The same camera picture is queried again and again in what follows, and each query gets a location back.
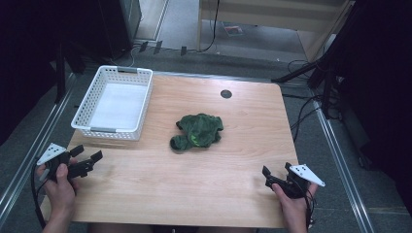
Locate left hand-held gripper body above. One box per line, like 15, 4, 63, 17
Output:
36, 142, 95, 183

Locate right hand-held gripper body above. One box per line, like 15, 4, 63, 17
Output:
265, 163, 326, 200

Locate person's right hand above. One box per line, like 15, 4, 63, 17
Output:
271, 182, 320, 227

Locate person's left hand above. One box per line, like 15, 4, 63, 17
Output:
36, 157, 80, 217

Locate white perforated plastic basket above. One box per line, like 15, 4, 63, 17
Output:
70, 65, 155, 142

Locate black upright stand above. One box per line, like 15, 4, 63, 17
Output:
53, 40, 68, 105

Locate green crumpled cloth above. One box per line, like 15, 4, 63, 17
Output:
169, 113, 224, 152

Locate black slanted stand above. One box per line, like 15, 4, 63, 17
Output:
271, 48, 341, 120

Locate black cabinet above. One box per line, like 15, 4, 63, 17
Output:
96, 0, 143, 60

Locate red printed paper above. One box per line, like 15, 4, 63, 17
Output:
223, 23, 245, 37

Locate light wooden furniture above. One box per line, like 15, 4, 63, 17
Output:
196, 0, 355, 63

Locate metal floor rail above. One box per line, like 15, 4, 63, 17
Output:
311, 99, 376, 233
0, 73, 78, 226

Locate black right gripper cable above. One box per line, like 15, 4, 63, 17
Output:
303, 188, 318, 230

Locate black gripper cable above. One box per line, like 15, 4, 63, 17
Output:
30, 161, 48, 230
303, 188, 318, 230

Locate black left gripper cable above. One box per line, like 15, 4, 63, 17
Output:
30, 161, 48, 230

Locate black floor cables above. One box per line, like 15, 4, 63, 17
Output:
281, 58, 328, 143

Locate white floor cable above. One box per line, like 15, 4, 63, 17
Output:
109, 44, 141, 68

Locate black hanging cable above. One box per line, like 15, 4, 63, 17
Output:
196, 0, 222, 53

